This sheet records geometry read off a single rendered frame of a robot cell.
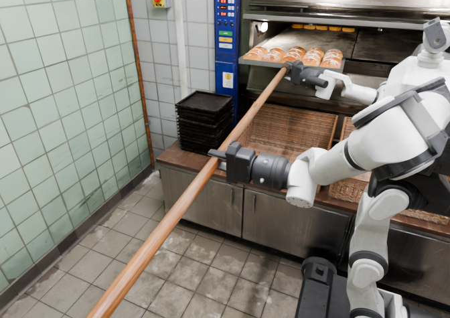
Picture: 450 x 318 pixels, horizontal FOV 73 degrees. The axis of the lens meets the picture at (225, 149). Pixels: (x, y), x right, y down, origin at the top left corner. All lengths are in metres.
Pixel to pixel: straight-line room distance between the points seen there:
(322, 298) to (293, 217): 0.43
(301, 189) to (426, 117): 0.29
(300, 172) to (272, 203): 1.06
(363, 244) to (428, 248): 0.57
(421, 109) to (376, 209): 0.63
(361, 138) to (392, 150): 0.05
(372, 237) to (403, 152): 0.79
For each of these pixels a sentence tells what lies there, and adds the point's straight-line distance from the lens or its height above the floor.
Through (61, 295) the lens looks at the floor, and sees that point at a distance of 2.18.
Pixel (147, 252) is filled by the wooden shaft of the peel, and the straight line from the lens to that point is 0.60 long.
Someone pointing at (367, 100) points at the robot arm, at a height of 1.15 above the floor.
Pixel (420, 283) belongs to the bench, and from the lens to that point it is 2.05.
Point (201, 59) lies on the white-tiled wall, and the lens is 2.19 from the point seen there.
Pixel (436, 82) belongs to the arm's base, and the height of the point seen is 1.43.
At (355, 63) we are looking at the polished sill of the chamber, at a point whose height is 1.17.
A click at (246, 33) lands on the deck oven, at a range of 2.03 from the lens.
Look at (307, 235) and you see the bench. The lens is 1.90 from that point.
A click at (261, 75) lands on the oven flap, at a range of 2.06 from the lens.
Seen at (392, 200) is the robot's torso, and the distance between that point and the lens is 1.16.
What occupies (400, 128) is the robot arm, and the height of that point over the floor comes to 1.42.
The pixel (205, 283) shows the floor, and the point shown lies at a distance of 2.01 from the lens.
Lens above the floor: 1.65
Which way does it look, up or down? 31 degrees down
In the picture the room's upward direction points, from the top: straight up
